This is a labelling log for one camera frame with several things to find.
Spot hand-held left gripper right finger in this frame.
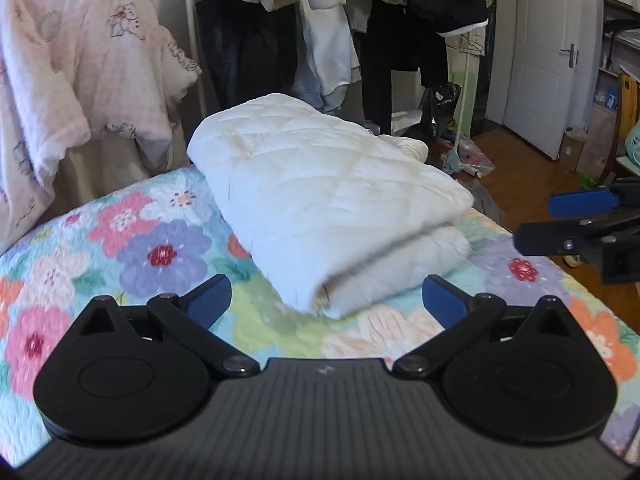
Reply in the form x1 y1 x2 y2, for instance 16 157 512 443
391 274 576 378

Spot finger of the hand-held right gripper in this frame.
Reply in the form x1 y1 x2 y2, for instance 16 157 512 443
514 217 608 261
547 178 640 219

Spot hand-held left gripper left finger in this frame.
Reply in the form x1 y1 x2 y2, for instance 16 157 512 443
75 274 261 378

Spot white quilted jacket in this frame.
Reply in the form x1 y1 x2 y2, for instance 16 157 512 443
186 94 476 320

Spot cardboard box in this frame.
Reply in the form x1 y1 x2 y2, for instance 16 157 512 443
559 127 590 171

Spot floral bed quilt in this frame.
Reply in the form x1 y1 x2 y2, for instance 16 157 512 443
0 165 640 466

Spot wooden chair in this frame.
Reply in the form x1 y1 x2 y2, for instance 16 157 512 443
597 72 640 186

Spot clear plastic bag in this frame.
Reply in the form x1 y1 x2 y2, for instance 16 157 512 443
440 135 496 178

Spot white door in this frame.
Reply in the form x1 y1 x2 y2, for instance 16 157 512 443
487 0 608 161

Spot beige sheet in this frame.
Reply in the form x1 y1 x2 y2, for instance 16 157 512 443
50 125 193 216

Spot black plastic bag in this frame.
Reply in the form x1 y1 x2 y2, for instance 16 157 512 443
422 82 462 141

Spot storage shelf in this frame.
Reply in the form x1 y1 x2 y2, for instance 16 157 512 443
595 0 640 116

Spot white box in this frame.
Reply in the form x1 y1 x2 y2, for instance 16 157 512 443
390 109 426 133

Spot black hanging pants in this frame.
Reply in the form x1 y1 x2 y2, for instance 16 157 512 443
360 0 448 136
194 0 301 111

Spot white hanging garment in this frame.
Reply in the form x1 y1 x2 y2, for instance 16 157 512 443
292 0 362 113

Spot pink floral comforter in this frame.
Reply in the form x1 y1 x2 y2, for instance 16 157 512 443
0 0 203 256

